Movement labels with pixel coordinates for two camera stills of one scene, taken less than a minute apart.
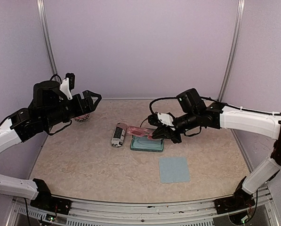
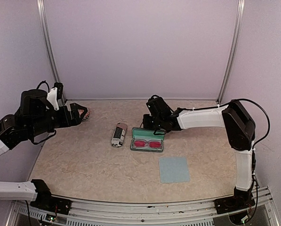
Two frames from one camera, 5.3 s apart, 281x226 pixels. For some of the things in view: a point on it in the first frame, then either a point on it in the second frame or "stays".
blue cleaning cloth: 174,170 stays
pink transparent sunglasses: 139,131 -> 151,143
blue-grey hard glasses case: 144,143 stays
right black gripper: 161,132 -> 145,123
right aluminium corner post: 239,23 stays
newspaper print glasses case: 119,135 stays
